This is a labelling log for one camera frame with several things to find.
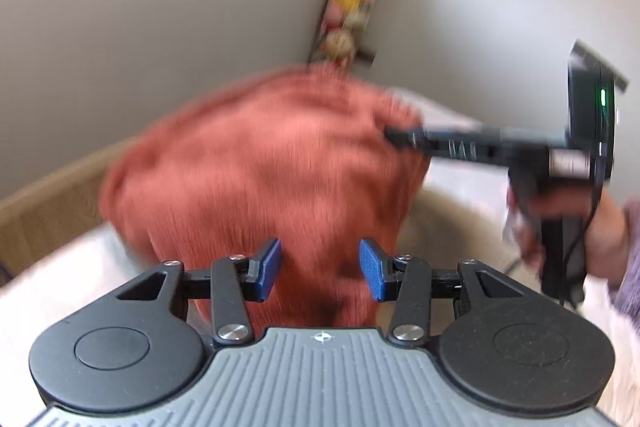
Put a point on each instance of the red fleece garment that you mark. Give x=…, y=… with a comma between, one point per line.
x=260, y=167

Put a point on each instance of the person's right hand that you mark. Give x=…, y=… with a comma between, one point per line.
x=607, y=232

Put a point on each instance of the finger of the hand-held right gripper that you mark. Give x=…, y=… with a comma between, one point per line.
x=450, y=144

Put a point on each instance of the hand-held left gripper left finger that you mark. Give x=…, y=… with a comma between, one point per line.
x=267, y=269

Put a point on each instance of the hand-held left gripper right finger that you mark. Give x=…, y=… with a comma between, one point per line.
x=372, y=269

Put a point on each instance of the pink dotted bed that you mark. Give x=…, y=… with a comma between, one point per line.
x=60, y=307

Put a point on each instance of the dark wall socket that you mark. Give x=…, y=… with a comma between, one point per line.
x=365, y=58

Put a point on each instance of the wooden headboard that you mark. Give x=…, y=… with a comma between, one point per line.
x=50, y=217

